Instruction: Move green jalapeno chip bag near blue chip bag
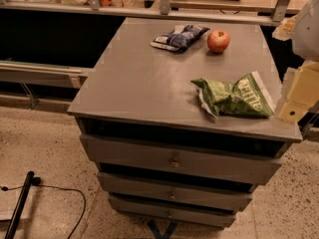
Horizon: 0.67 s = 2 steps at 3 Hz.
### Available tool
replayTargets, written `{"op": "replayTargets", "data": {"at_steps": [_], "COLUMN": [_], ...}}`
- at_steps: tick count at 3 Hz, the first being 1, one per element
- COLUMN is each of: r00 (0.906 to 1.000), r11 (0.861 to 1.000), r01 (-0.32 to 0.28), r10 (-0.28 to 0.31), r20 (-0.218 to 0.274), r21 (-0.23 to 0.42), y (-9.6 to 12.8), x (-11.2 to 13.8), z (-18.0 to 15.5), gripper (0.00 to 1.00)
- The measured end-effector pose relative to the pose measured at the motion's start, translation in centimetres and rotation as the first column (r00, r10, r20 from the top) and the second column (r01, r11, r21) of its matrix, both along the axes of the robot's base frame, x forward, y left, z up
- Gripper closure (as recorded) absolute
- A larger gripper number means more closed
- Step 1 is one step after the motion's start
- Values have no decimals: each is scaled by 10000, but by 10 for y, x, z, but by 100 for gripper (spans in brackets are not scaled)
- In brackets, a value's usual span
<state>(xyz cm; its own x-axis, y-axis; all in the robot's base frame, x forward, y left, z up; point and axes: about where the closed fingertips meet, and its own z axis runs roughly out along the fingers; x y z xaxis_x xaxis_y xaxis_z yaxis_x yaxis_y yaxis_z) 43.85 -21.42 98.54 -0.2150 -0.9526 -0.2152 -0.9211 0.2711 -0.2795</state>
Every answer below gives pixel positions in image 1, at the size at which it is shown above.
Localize metal rail frame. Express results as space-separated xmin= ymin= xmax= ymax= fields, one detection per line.
xmin=0 ymin=0 xmax=319 ymax=28

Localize blue chip bag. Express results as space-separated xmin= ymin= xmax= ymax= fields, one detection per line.
xmin=151 ymin=25 xmax=208 ymax=52

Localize bottom grey drawer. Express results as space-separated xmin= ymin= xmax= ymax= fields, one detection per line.
xmin=109 ymin=195 xmax=235 ymax=228

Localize middle grey drawer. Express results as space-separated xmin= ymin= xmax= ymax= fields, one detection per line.
xmin=97 ymin=172 xmax=252 ymax=212

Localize red apple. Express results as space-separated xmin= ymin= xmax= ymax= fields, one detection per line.
xmin=207 ymin=30 xmax=230 ymax=54

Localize grey drawer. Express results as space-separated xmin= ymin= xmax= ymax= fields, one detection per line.
xmin=97 ymin=172 xmax=252 ymax=212
xmin=80 ymin=134 xmax=281 ymax=185
xmin=109 ymin=195 xmax=235 ymax=228

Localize wooden shelf board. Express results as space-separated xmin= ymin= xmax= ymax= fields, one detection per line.
xmin=0 ymin=61 xmax=91 ymax=89

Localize black cable on floor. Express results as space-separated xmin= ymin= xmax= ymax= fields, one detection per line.
xmin=0 ymin=181 xmax=87 ymax=239

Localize green jalapeno chip bag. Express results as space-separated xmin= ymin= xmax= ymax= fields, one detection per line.
xmin=191 ymin=72 xmax=275 ymax=118

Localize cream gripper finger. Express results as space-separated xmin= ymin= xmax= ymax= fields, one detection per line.
xmin=276 ymin=61 xmax=319 ymax=123
xmin=272 ymin=15 xmax=297 ymax=41

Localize black pole on floor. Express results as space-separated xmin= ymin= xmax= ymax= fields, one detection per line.
xmin=5 ymin=171 xmax=35 ymax=239

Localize top grey drawer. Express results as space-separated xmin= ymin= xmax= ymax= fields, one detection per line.
xmin=80 ymin=134 xmax=281 ymax=185

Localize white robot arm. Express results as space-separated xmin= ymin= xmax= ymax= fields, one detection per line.
xmin=272 ymin=0 xmax=319 ymax=123

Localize grey drawer cabinet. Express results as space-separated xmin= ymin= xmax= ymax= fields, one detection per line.
xmin=69 ymin=18 xmax=302 ymax=216

